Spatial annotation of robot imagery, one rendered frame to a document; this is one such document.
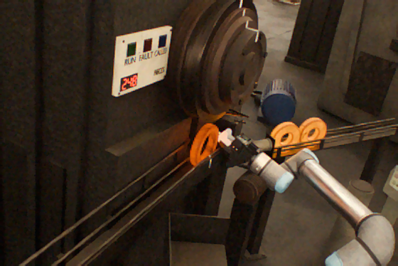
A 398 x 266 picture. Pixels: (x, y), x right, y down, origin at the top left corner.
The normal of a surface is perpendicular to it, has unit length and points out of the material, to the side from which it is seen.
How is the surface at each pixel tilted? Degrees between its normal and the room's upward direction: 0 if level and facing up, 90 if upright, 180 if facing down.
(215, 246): 5
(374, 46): 90
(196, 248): 5
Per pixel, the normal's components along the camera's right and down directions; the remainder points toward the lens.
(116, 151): 0.16, -0.88
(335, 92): -0.69, 0.22
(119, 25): 0.85, 0.36
